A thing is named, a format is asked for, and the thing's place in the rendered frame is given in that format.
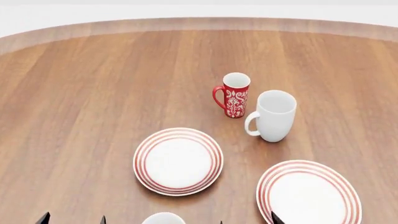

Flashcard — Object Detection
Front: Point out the red patterned tall mug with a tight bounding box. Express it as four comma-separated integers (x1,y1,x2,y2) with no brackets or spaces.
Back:
212,72,251,119

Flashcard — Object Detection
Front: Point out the white plate with red rings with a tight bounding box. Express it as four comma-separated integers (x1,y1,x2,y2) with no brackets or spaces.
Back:
132,127,224,197
256,159,363,224

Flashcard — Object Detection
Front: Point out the plain white mug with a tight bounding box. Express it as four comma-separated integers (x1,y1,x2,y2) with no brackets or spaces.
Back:
244,90,297,143

